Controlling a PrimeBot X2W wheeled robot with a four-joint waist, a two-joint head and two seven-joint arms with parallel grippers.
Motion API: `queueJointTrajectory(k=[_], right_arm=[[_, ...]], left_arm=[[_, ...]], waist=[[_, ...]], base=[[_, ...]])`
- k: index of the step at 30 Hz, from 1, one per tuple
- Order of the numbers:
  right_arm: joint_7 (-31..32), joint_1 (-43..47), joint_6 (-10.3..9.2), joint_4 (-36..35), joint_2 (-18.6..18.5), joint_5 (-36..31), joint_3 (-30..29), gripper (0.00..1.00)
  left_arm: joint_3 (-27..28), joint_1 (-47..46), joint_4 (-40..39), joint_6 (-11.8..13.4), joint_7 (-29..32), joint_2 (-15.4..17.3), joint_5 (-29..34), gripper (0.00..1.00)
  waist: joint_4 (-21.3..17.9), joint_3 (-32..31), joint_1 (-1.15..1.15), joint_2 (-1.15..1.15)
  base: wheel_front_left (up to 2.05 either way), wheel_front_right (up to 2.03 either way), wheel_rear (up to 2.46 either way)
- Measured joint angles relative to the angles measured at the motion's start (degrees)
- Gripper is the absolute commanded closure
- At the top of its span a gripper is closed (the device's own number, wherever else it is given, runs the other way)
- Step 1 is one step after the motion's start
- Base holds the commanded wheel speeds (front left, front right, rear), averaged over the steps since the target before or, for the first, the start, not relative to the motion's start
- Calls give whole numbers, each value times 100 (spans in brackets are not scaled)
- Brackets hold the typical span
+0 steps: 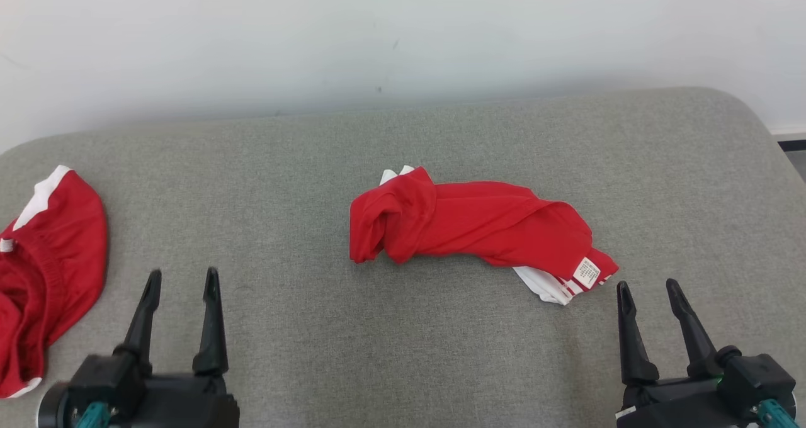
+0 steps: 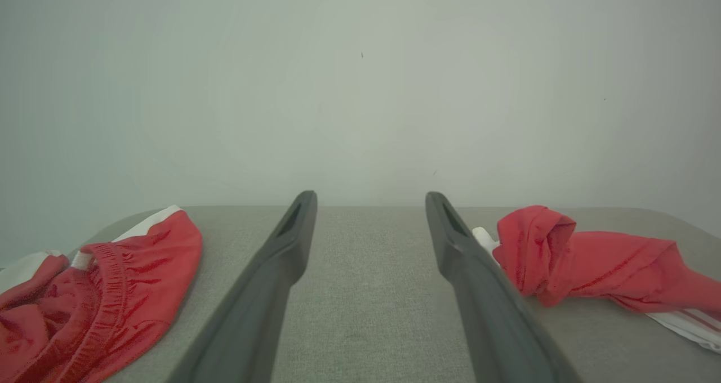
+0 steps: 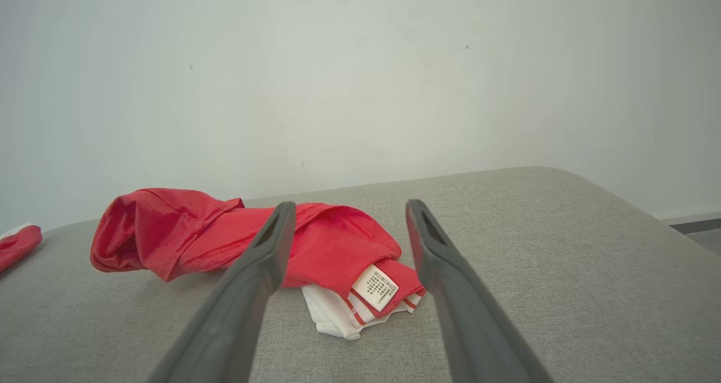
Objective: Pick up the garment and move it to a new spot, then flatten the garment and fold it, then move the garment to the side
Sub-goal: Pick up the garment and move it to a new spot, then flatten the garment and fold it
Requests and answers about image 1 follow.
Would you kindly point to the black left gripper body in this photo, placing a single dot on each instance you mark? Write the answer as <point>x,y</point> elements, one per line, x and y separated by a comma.
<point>182,406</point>

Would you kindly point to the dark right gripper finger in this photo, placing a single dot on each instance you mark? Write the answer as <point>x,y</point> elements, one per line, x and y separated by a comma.
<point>692,340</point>
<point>631,346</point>

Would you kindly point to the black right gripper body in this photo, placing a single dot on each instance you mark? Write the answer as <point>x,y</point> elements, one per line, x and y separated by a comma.
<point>674,409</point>

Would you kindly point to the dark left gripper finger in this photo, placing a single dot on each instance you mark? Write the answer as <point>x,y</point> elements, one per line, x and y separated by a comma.
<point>212,333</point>
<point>143,321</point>

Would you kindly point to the red shorts with white stripe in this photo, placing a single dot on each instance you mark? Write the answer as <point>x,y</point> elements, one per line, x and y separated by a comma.
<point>56,252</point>

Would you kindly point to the red Bulls basketball jersey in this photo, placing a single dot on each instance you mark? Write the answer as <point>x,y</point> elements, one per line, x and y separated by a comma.
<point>478,223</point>

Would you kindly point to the grey fabric sofa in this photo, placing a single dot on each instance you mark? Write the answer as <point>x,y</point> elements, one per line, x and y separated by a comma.
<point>403,352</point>

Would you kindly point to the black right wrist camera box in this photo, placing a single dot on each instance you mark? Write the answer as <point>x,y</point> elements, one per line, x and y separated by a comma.
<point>755,377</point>

